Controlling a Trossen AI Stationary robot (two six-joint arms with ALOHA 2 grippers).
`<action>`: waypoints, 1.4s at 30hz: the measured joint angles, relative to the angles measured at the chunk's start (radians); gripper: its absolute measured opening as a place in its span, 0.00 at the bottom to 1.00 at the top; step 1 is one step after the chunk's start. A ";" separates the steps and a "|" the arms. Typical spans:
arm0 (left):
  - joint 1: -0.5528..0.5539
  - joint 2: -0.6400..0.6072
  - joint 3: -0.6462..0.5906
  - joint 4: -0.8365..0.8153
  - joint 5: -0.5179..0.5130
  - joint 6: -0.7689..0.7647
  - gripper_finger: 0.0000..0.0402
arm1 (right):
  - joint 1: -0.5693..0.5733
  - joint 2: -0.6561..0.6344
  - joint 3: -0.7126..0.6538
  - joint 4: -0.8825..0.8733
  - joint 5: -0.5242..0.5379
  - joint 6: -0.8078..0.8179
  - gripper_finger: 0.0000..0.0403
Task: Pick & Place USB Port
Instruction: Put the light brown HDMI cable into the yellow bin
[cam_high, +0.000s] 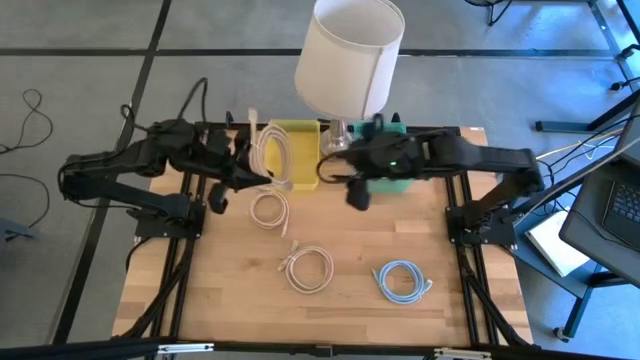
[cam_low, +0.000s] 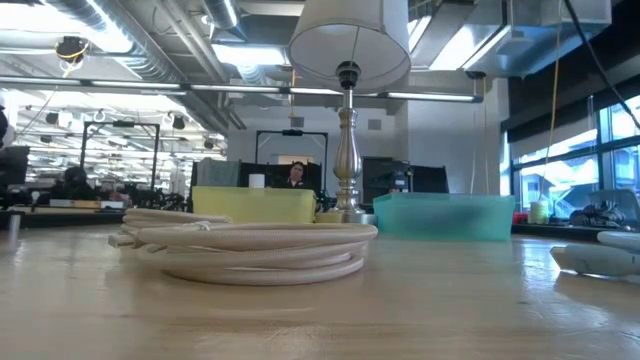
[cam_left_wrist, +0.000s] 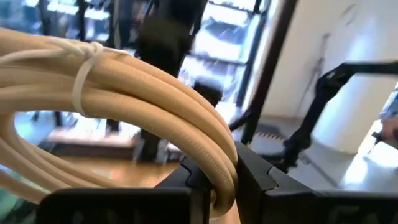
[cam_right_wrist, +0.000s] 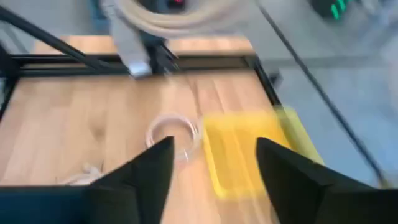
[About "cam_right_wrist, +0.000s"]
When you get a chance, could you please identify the black device green lights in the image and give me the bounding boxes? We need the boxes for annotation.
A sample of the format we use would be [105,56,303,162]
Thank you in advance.
[310,0,354,21]

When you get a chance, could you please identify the beige USB cable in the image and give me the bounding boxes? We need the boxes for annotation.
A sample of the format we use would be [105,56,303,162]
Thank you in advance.
[145,113,202,170]
[57,163,105,186]
[105,0,249,80]

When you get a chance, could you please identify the black aluminium table frame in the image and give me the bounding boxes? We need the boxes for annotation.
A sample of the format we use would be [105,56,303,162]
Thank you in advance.
[0,6,282,119]

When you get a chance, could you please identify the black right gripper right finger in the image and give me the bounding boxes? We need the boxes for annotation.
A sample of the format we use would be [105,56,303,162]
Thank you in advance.
[256,136,377,224]

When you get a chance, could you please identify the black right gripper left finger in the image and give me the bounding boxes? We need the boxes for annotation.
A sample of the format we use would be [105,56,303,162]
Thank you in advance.
[83,136,175,224]

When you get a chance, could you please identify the yellow translucent plastic bin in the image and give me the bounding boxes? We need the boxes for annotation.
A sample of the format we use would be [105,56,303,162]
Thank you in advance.
[201,105,325,200]

